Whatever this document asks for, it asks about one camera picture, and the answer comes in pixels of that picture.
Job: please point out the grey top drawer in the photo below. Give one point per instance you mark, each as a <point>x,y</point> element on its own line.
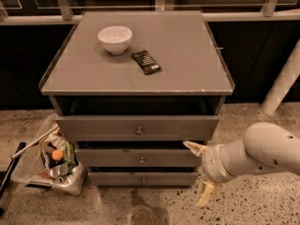
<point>87,128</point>

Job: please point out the silver can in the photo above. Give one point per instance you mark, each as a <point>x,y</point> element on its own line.
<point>54,173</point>

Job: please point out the black snack bar wrapper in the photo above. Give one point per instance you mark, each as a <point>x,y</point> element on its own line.
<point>146,62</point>

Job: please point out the white ceramic bowl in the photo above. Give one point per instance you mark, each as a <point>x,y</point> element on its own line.
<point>115,39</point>

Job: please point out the green snack bag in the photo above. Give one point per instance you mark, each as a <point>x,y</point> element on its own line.
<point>70,156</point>

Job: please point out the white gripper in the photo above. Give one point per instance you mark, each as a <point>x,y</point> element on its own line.
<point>212,163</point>

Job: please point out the grey drawer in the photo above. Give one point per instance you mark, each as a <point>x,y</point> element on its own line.
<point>87,128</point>
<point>137,158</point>
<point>145,179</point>

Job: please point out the clear plastic bin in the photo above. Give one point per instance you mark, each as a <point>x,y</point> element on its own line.
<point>34,164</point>

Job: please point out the grey drawer cabinet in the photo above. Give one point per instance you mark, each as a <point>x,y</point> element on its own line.
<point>85,79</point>

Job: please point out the white diagonal post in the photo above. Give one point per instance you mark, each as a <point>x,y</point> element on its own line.
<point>284,82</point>

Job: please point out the black flat object on floor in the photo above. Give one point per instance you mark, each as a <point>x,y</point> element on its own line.
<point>4,179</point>

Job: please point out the orange fruit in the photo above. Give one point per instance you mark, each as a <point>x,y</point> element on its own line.
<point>57,155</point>

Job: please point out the metal railing frame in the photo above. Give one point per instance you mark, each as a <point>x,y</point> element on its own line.
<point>23,12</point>

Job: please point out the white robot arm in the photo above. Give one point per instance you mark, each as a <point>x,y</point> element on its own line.
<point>264,148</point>

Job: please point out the grey bottom drawer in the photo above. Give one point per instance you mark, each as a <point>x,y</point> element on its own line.
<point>145,179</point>

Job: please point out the grey middle drawer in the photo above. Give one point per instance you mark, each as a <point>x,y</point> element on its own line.
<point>137,158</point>

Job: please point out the white stick in bin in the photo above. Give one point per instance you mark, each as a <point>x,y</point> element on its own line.
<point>34,142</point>

